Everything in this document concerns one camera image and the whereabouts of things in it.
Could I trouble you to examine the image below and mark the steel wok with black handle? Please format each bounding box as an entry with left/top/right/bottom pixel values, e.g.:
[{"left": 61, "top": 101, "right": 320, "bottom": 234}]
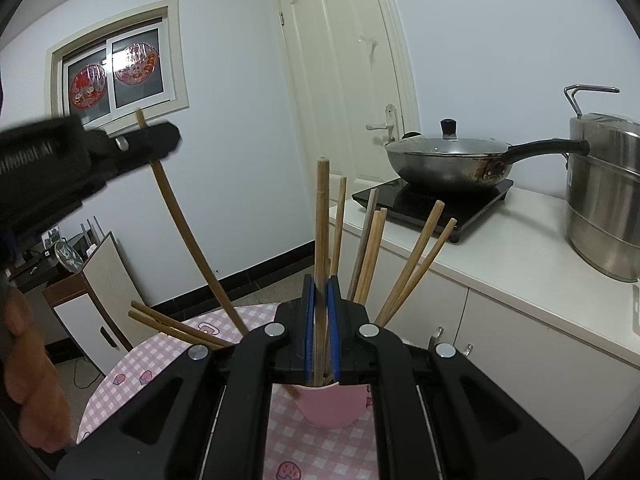
[{"left": 384, "top": 132, "right": 591, "bottom": 196}]

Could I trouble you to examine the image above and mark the white and wood side cabinet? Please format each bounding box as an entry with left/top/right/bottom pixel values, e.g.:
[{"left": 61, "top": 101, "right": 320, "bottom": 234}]
[{"left": 42, "top": 230, "right": 151, "bottom": 376}]

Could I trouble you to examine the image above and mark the red round window decoration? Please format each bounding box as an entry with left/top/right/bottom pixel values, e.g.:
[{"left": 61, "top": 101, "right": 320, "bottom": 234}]
[
  {"left": 114, "top": 42, "right": 158, "bottom": 87},
  {"left": 70, "top": 64, "right": 107, "bottom": 108}
]

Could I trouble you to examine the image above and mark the black induction cooktop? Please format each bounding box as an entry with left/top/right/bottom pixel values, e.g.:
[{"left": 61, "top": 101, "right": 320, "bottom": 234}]
[{"left": 351, "top": 177, "right": 516, "bottom": 245}]

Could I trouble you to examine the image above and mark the cream panel door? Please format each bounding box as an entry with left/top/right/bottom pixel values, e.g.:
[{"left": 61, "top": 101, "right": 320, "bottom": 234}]
[{"left": 272, "top": 0, "right": 421, "bottom": 201}]

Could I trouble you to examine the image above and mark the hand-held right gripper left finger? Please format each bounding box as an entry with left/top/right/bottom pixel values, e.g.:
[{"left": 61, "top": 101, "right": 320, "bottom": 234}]
[{"left": 55, "top": 274, "right": 317, "bottom": 480}]

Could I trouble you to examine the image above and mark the stainless steel steamer pot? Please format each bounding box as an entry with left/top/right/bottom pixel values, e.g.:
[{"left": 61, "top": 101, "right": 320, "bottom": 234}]
[{"left": 564, "top": 85, "right": 640, "bottom": 283}]

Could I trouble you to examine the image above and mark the cream framed window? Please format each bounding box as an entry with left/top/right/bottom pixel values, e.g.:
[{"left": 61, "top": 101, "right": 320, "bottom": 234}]
[{"left": 47, "top": 0, "right": 191, "bottom": 128}]

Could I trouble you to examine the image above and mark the dark wooden desk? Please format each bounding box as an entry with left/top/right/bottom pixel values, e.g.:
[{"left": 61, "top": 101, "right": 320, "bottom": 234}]
[{"left": 7, "top": 250, "right": 66, "bottom": 291}]

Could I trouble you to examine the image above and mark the person's left hand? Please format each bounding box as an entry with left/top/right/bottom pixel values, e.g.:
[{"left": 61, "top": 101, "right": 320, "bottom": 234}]
[{"left": 0, "top": 290, "right": 77, "bottom": 455}]

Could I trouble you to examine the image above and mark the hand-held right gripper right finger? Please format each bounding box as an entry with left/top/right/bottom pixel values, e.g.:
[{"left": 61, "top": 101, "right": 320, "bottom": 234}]
[{"left": 326, "top": 275, "right": 586, "bottom": 480}]

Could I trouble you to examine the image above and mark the long bamboo chopstick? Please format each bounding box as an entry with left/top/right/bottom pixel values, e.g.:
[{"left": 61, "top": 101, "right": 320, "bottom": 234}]
[{"left": 312, "top": 157, "right": 332, "bottom": 389}]

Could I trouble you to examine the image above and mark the glass wok lid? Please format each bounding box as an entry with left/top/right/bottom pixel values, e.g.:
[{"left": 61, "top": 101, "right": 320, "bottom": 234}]
[{"left": 386, "top": 118, "right": 511, "bottom": 157}]

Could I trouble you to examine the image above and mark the glass pot lid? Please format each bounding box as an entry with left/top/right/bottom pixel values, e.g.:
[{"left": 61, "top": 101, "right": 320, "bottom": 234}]
[{"left": 54, "top": 240, "right": 83, "bottom": 275}]

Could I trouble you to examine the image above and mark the silver door handle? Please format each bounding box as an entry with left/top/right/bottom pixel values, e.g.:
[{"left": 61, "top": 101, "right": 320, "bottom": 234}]
[{"left": 365, "top": 103, "right": 403, "bottom": 143}]

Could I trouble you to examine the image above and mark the metal lid rack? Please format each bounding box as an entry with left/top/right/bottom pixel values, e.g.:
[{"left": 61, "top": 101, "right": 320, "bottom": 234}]
[{"left": 80, "top": 216, "right": 108, "bottom": 256}]

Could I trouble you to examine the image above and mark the pink cup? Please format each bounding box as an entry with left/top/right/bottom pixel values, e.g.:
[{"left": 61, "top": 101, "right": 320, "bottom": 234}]
[{"left": 292, "top": 382, "right": 373, "bottom": 429}]

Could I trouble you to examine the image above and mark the black floor cable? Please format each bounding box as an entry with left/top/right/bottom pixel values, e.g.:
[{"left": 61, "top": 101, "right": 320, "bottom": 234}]
[{"left": 74, "top": 357, "right": 101, "bottom": 389}]

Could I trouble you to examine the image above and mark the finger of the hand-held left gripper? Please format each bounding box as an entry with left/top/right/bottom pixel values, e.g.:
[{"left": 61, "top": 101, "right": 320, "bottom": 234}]
[{"left": 89, "top": 120, "right": 182, "bottom": 182}]

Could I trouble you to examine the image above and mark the curved bamboo chopstick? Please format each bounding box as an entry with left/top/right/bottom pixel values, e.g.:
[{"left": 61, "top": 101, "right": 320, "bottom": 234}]
[{"left": 135, "top": 108, "right": 250, "bottom": 337}]

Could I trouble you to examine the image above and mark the pink checked tablecloth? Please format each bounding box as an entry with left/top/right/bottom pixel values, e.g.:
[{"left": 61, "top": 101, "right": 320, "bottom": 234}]
[{"left": 77, "top": 301, "right": 381, "bottom": 480}]

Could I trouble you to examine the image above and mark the white counter cabinet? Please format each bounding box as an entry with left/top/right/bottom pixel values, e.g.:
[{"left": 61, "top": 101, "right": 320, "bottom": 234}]
[{"left": 327, "top": 185, "right": 640, "bottom": 461}]

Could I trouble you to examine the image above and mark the bunch of wooden chopsticks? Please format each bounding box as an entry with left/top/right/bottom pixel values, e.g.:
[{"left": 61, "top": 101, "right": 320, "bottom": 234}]
[{"left": 128, "top": 176, "right": 458, "bottom": 400}]

